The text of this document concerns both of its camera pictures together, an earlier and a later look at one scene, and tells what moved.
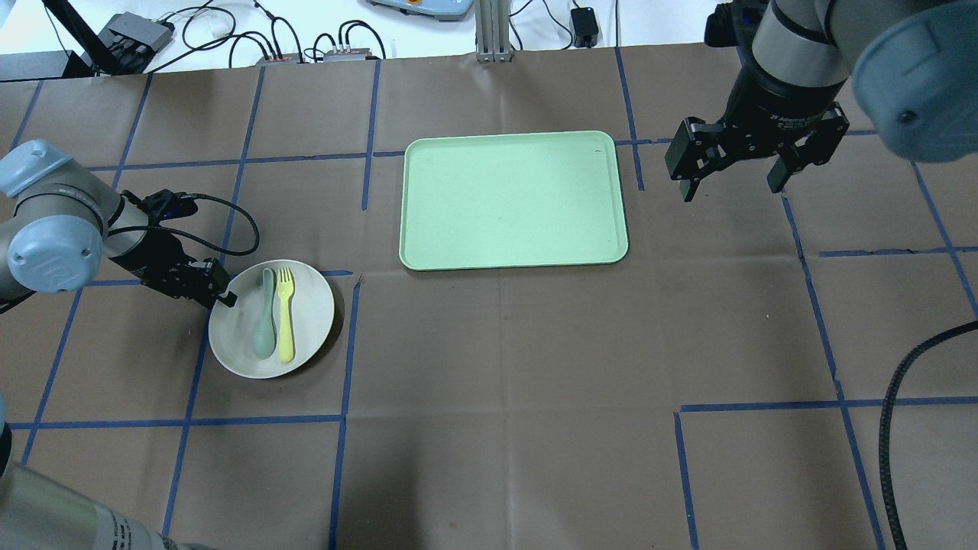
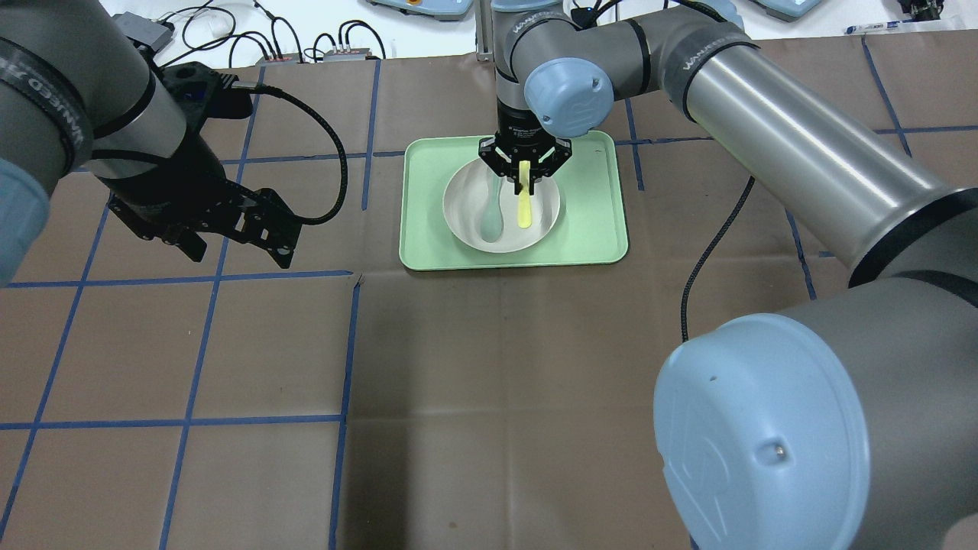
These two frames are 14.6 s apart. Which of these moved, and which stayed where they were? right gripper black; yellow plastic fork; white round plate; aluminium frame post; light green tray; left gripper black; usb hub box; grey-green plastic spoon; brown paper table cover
Moved: left gripper black; yellow plastic fork; grey-green plastic spoon; right gripper black; white round plate
Stayed: light green tray; brown paper table cover; aluminium frame post; usb hub box
